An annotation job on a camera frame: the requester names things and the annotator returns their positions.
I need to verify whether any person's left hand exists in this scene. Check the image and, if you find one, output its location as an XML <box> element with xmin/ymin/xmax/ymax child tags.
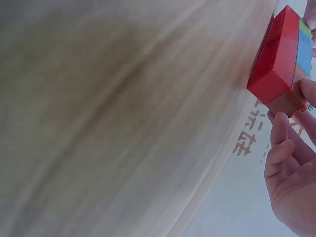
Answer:
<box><xmin>304</xmin><ymin>0</ymin><xmax>316</xmax><ymax>58</ymax></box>

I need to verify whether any person's right hand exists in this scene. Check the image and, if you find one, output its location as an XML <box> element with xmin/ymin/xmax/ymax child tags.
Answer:
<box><xmin>263</xmin><ymin>77</ymin><xmax>316</xmax><ymax>237</ymax></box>

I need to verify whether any green building brick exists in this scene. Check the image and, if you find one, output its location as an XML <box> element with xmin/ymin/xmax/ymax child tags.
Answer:
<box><xmin>298</xmin><ymin>16</ymin><xmax>313</xmax><ymax>38</ymax></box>

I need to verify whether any blue building brick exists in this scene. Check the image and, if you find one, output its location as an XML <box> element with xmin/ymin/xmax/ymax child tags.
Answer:
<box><xmin>296</xmin><ymin>31</ymin><xmax>313</xmax><ymax>73</ymax></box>

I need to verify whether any red building brick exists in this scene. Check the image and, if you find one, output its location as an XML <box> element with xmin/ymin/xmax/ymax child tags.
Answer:
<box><xmin>246</xmin><ymin>5</ymin><xmax>301</xmax><ymax>104</ymax></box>

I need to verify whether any orange-brown building brick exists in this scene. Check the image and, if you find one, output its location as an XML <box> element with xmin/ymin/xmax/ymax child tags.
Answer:
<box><xmin>267</xmin><ymin>63</ymin><xmax>312</xmax><ymax>119</ymax></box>

